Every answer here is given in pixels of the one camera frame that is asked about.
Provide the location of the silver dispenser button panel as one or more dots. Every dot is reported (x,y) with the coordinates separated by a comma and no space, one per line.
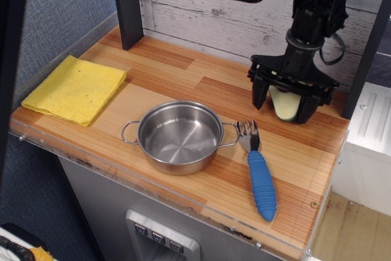
(159,239)

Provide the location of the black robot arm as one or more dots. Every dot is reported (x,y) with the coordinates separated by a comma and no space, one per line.
(314,20)

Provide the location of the clear acrylic table guard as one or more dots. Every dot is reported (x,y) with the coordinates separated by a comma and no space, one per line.
(301,157)

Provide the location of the yellow folded cloth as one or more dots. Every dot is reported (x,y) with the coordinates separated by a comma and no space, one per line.
(75,91)

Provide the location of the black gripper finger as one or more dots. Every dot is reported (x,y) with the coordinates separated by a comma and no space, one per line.
(259,91)
(307,107)

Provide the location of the yellow object in corner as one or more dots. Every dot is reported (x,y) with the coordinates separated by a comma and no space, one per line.
(41,255)

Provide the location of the white toy sink unit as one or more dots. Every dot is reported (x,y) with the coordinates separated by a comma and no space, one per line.
(362,172)

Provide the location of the green toy avocado half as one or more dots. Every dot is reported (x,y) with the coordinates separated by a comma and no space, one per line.
(287,102)

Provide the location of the stainless steel pot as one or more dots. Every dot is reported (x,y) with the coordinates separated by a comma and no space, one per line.
(180,137)

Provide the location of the black right support post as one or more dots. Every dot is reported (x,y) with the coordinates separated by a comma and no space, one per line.
(375,63)

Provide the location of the blue handled metal fork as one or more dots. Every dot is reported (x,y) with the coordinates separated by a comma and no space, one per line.
(263,188)

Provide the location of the grey toy fridge cabinet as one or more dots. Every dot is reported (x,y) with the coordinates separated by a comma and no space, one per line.
(105,204)

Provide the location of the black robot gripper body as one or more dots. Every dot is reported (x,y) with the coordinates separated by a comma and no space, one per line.
(296,65)

